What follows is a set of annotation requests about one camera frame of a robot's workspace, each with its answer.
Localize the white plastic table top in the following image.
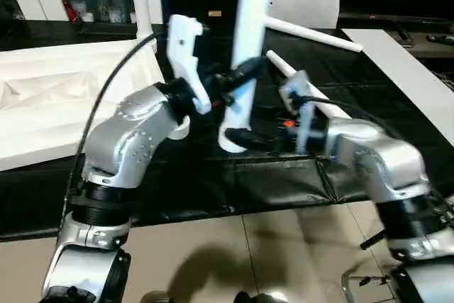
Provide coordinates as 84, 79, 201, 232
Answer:
0, 39, 191, 172

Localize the black work mat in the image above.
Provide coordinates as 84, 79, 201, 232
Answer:
0, 19, 454, 240

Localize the white plastic bag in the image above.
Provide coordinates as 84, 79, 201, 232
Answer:
270, 0, 341, 31

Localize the flat white board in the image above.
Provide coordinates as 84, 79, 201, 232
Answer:
343, 28, 454, 149

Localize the grey right robot foot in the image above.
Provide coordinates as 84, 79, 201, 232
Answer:
234, 290, 288, 303

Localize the grey robot foot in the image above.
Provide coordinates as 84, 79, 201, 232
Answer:
140, 292, 175, 303
234, 290, 288, 303

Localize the grey left robot foot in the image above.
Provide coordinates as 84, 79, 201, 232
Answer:
140, 292, 175, 303

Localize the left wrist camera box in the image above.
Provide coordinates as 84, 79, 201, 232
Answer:
165, 16, 212, 116

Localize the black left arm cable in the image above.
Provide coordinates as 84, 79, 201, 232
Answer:
62, 30, 171, 211

